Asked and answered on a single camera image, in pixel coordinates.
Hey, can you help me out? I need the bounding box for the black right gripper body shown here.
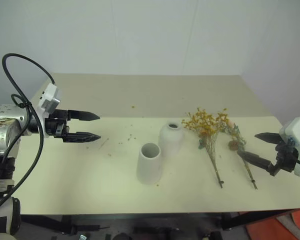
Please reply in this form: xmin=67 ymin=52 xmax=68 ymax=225
xmin=269 ymin=139 xmax=300 ymax=177

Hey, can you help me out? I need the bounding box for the white tapered open vase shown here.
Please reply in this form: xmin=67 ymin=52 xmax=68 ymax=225
xmin=136 ymin=142 xmax=164 ymax=186

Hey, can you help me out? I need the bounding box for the black table frame bar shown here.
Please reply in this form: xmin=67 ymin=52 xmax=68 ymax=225
xmin=20 ymin=214 xmax=111 ymax=237
xmin=220 ymin=207 xmax=300 ymax=231

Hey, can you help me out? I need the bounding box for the white round narrow-neck vase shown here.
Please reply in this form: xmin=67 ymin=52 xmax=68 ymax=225
xmin=158 ymin=120 xmax=186 ymax=158

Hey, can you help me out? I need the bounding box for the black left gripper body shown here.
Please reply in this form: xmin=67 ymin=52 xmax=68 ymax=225
xmin=44 ymin=109 xmax=71 ymax=143

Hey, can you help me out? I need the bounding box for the mixed teal dried flower bunch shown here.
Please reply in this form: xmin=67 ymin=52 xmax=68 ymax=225
xmin=215 ymin=108 xmax=259 ymax=190

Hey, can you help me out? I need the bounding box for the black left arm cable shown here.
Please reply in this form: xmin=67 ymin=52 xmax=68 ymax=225
xmin=0 ymin=52 xmax=56 ymax=214

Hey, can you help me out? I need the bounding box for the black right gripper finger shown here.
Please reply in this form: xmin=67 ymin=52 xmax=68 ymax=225
xmin=254 ymin=132 xmax=283 ymax=146
xmin=236 ymin=149 xmax=275 ymax=174

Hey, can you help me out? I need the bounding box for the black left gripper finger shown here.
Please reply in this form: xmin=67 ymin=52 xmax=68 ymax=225
xmin=63 ymin=131 xmax=102 ymax=144
xmin=68 ymin=109 xmax=101 ymax=122

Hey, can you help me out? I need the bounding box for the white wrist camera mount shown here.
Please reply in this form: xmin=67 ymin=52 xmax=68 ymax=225
xmin=278 ymin=115 xmax=300 ymax=178
xmin=36 ymin=83 xmax=63 ymax=139

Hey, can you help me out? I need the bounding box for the orange red floor object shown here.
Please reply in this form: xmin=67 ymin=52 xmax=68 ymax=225
xmin=244 ymin=205 xmax=300 ymax=240

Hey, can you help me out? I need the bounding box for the white and black robot torso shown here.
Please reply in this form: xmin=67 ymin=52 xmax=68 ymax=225
xmin=0 ymin=196 xmax=22 ymax=240

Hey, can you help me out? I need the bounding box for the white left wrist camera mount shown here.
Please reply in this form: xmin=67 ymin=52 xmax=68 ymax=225
xmin=36 ymin=83 xmax=63 ymax=139

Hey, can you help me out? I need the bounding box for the yellow dried flower bunch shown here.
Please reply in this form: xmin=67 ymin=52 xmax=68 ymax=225
xmin=180 ymin=107 xmax=225 ymax=189

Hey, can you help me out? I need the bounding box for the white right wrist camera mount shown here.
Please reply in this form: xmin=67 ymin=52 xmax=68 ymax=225
xmin=278 ymin=115 xmax=300 ymax=178

